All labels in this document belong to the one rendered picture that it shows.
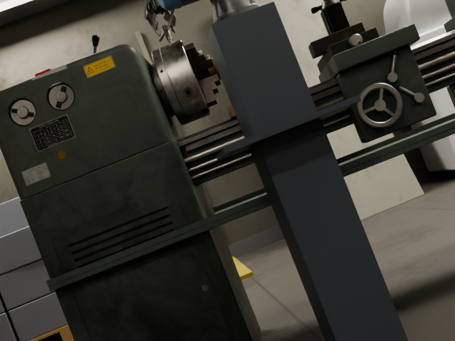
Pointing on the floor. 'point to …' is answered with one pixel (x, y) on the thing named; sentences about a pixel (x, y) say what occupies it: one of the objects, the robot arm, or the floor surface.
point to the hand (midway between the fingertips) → (166, 32)
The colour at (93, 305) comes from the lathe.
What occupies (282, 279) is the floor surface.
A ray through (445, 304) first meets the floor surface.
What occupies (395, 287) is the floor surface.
